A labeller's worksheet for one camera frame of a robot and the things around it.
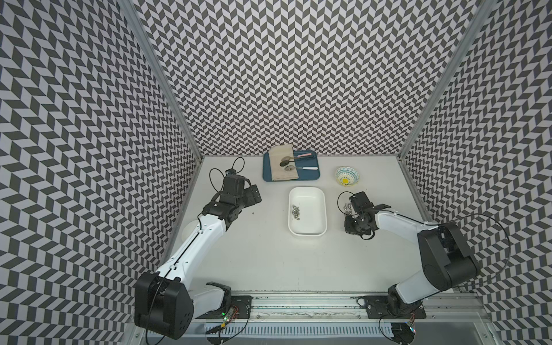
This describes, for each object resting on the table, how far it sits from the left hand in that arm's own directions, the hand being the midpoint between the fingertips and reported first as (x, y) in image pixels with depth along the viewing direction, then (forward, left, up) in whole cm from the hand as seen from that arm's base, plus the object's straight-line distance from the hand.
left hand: (247, 194), depth 83 cm
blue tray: (+33, -28, -16) cm, 46 cm away
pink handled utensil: (+30, -24, -8) cm, 39 cm away
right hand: (-8, -42, -17) cm, 46 cm away
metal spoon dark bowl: (+31, -14, -16) cm, 38 cm away
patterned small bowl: (+21, -46, -15) cm, 53 cm away
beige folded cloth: (+25, -11, -16) cm, 32 cm away
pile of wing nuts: (+1, -19, -16) cm, 25 cm away
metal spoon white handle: (+27, -18, -15) cm, 36 cm away
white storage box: (+2, -25, -17) cm, 30 cm away
